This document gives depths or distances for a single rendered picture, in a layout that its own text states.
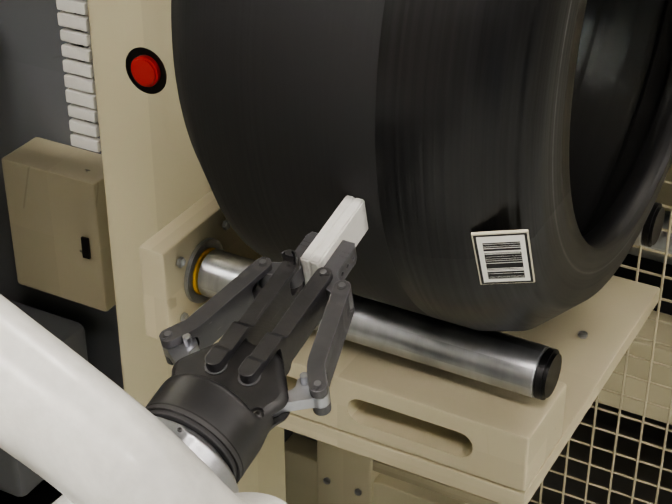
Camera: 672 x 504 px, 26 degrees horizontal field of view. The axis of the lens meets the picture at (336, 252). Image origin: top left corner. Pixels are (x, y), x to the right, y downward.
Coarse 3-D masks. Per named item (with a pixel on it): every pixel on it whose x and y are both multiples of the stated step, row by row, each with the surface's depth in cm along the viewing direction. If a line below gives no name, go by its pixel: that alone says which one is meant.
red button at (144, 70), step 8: (144, 56) 133; (136, 64) 134; (144, 64) 133; (152, 64) 133; (136, 72) 134; (144, 72) 134; (152, 72) 133; (160, 72) 134; (136, 80) 135; (144, 80) 134; (152, 80) 134
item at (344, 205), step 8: (344, 200) 104; (352, 200) 104; (344, 208) 103; (336, 216) 103; (328, 224) 102; (320, 232) 102; (328, 232) 102; (320, 240) 101; (312, 248) 101; (304, 256) 100; (312, 256) 100; (304, 264) 100; (304, 272) 101; (304, 280) 102
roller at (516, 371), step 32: (224, 256) 133; (352, 320) 126; (384, 320) 125; (416, 320) 124; (416, 352) 124; (448, 352) 122; (480, 352) 121; (512, 352) 120; (544, 352) 120; (512, 384) 120; (544, 384) 119
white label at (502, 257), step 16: (480, 240) 102; (496, 240) 102; (512, 240) 102; (528, 240) 102; (480, 256) 104; (496, 256) 104; (512, 256) 103; (528, 256) 103; (480, 272) 105; (496, 272) 105; (512, 272) 105; (528, 272) 105
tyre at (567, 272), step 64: (192, 0) 103; (256, 0) 100; (320, 0) 98; (384, 0) 95; (448, 0) 94; (512, 0) 94; (576, 0) 97; (640, 0) 144; (192, 64) 105; (256, 64) 102; (320, 64) 99; (384, 64) 97; (448, 64) 95; (512, 64) 95; (576, 64) 146; (640, 64) 144; (192, 128) 110; (256, 128) 104; (320, 128) 102; (384, 128) 99; (448, 128) 97; (512, 128) 98; (576, 128) 144; (640, 128) 141; (256, 192) 109; (320, 192) 105; (384, 192) 102; (448, 192) 100; (512, 192) 101; (576, 192) 141; (640, 192) 130; (384, 256) 108; (448, 256) 104; (576, 256) 113; (448, 320) 117; (512, 320) 115
